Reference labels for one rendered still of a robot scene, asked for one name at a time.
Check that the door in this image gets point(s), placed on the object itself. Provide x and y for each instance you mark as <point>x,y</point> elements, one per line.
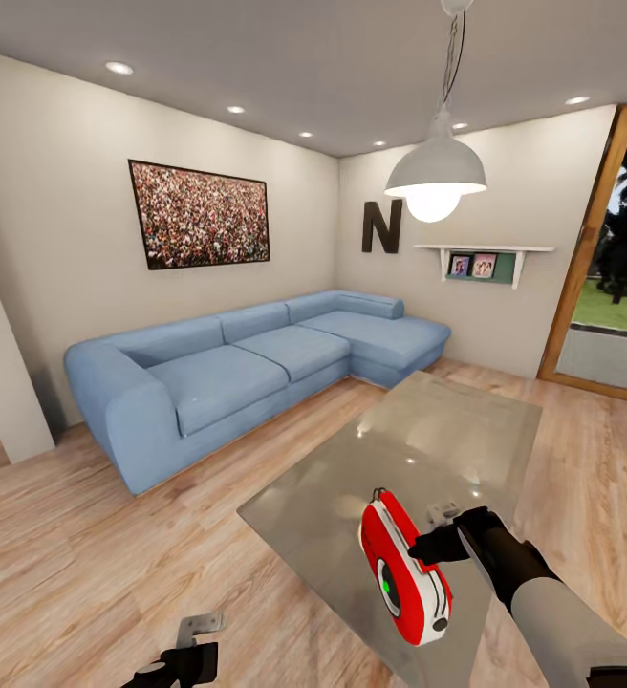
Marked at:
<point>587,345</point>

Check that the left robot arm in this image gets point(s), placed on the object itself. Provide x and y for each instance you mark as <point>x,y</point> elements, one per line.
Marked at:
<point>189,664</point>

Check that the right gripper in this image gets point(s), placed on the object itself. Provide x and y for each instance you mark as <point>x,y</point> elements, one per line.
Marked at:
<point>432,548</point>

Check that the shelf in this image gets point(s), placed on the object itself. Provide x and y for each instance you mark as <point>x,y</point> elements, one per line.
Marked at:
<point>509,265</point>

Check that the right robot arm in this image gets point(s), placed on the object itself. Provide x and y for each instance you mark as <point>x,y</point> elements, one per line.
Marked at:
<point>572,645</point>

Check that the radio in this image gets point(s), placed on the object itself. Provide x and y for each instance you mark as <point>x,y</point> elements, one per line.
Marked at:
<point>417,596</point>

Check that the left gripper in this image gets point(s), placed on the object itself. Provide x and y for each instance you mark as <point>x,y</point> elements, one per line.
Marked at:
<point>202,662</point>

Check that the decorative sign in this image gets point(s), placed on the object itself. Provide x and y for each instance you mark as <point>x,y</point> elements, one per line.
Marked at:
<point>373,218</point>

